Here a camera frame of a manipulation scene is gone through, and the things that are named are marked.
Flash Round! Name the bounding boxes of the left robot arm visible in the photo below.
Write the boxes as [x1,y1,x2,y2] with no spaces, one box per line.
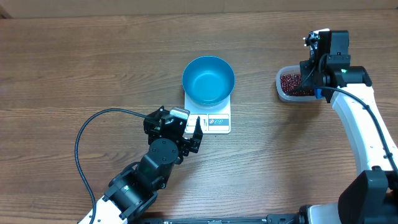
[75,107,203,224]

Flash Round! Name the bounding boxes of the blue plastic measuring scoop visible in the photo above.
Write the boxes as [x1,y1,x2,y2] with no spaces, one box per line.
[314,88,324,99]

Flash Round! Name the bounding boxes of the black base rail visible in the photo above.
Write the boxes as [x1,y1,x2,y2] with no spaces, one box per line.
[133,205,310,224]

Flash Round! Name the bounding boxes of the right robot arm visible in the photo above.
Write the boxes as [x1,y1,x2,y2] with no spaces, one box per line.
[300,29,397,223]

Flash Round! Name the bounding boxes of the clear plastic food container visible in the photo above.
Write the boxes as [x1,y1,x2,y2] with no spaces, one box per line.
[275,65,317,103]

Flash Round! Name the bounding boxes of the red adzuki beans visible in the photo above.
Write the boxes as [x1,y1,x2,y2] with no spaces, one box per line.
[280,74,314,96]

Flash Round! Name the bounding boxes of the white digital kitchen scale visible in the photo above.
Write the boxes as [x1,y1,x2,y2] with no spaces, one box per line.
[184,94,231,134]

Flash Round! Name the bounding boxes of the teal blue bowl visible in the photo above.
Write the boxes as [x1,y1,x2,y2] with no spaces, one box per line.
[182,55,236,106]

